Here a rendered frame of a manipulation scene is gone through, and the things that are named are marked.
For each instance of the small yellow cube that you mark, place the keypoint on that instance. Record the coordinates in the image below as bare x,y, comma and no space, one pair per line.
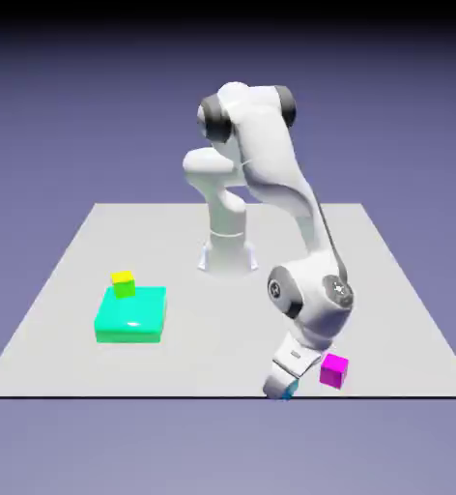
123,284

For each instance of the small blue cube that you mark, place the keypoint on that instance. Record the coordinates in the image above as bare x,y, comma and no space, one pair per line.
290,390

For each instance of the small magenta cube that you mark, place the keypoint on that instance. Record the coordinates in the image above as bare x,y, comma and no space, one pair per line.
333,370

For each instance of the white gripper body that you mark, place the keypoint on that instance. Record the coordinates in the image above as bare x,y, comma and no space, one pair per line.
284,373

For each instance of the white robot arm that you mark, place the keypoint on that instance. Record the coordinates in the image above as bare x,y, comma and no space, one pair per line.
274,162

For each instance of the large turquoise box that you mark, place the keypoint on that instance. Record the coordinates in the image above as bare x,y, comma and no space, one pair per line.
131,315

